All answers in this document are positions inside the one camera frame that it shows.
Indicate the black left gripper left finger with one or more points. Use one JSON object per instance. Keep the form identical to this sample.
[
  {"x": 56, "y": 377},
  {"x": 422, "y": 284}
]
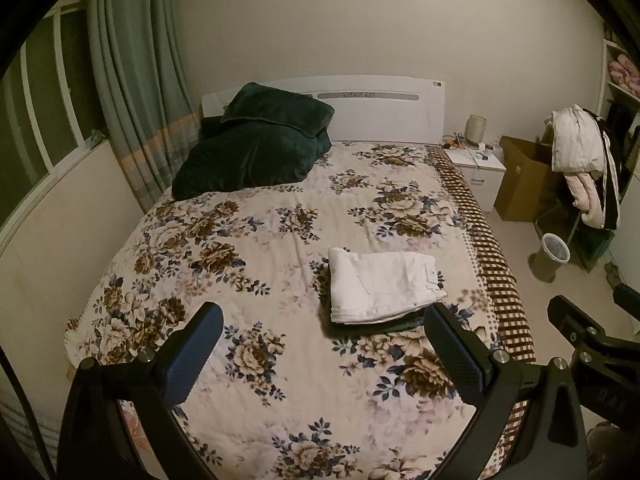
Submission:
[{"x": 95, "y": 442}]

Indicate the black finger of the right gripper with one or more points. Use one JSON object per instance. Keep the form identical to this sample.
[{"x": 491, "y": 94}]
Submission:
[
  {"x": 627, "y": 299},
  {"x": 582, "y": 332}
]

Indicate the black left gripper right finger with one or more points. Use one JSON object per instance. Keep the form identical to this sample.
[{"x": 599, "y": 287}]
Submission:
[{"x": 551, "y": 441}]

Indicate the white pants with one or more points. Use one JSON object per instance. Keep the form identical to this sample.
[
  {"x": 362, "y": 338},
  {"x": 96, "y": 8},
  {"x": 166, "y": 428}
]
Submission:
[{"x": 381, "y": 287}]

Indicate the checkered brown bed sheet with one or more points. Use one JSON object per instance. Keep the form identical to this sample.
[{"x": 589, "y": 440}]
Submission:
[{"x": 486, "y": 302}]

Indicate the grey waste bin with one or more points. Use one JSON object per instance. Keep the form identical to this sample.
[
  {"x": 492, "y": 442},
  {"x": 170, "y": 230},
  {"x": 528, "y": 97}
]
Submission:
[{"x": 552, "y": 254}]

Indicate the pink garment on rack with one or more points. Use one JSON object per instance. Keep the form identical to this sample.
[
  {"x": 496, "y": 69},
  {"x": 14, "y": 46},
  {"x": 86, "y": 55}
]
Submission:
[{"x": 588, "y": 198}]

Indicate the brown cardboard box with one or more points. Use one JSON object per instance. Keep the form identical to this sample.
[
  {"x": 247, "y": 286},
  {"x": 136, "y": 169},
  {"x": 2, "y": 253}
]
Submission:
[{"x": 528, "y": 187}]

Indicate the white jacket on rack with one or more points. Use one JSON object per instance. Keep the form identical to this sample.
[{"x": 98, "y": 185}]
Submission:
[{"x": 577, "y": 145}]

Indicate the white nightstand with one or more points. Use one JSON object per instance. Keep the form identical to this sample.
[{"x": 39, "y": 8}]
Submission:
[{"x": 483, "y": 173}]

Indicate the white shelf unit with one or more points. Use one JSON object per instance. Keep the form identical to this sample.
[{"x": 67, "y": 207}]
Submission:
[{"x": 619, "y": 106}]

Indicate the beige table lamp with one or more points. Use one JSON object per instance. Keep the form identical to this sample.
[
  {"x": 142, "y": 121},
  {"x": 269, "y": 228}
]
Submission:
[{"x": 474, "y": 129}]

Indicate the floral bed quilt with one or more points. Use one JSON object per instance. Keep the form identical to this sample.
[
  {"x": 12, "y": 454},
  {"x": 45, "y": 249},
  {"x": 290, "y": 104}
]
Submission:
[{"x": 278, "y": 399}]

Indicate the folded dark green pants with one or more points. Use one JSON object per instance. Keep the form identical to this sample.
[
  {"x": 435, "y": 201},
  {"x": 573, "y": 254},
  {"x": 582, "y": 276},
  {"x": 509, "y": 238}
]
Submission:
[{"x": 407, "y": 322}]

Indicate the white bed headboard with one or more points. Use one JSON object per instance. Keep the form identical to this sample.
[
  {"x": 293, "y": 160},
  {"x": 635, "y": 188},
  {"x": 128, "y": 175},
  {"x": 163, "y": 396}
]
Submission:
[{"x": 372, "y": 108}]

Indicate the white framed window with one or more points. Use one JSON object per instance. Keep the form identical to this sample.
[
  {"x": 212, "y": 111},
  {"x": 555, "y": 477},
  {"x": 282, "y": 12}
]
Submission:
[{"x": 51, "y": 117}]

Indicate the dark green top pillow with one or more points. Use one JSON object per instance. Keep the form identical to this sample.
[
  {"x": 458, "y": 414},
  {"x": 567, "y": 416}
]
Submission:
[{"x": 259, "y": 103}]

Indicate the green striped curtain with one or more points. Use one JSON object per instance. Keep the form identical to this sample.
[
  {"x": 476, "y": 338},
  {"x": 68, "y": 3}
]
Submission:
[{"x": 142, "y": 89}]

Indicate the dark green folded blanket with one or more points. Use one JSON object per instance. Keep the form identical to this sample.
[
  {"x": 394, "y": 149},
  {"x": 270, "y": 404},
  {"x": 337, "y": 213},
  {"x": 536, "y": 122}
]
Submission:
[{"x": 230, "y": 156}]

